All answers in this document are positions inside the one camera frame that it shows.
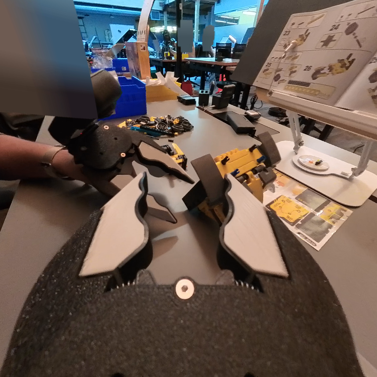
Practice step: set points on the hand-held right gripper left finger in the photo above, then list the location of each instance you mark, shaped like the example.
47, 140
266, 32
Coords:
117, 235

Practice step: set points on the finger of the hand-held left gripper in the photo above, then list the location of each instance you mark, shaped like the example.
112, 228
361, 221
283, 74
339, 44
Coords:
159, 162
160, 210

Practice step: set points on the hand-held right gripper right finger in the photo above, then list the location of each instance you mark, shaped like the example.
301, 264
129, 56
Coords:
253, 235

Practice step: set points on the yellow grey toy vehicle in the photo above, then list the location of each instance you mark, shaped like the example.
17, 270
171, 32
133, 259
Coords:
235, 159

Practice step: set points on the person's left hand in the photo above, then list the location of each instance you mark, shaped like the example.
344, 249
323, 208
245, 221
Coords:
73, 170

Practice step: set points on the small yellow black toy assembly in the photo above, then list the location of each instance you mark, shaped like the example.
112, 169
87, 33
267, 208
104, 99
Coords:
178, 154

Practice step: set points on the pile of toy building parts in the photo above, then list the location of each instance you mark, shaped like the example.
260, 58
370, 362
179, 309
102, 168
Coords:
159, 126

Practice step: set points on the yellow black sticker sheet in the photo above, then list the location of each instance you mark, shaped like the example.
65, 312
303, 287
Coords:
294, 206

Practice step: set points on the blue storage bin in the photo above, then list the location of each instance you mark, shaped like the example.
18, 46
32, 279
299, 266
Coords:
120, 66
129, 97

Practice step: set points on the flat black box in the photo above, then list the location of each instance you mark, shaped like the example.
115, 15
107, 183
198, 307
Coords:
186, 100

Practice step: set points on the small black charger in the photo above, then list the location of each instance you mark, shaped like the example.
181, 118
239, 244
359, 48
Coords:
203, 98

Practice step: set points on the white crumpled paper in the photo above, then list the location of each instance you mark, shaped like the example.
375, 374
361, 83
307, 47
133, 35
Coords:
168, 79

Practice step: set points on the white book stand black board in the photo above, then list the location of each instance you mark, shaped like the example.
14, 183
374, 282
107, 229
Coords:
324, 188

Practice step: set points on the black pole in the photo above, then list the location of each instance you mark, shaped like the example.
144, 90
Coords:
179, 73

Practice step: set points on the black flat case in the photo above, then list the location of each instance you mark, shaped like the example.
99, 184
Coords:
240, 120

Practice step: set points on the cardboard box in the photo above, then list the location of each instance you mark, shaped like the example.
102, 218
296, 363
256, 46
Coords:
137, 61

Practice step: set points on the black charging dock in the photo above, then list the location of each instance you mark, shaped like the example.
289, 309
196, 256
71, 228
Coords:
223, 95

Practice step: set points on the silver rounded device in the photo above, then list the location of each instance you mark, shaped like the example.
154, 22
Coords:
252, 114

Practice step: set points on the background work table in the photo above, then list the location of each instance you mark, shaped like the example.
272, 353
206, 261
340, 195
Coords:
212, 61

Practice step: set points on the black round floor device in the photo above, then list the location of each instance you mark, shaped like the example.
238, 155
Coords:
276, 110

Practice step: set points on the assembly instruction booklet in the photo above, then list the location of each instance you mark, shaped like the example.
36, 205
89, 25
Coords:
324, 44

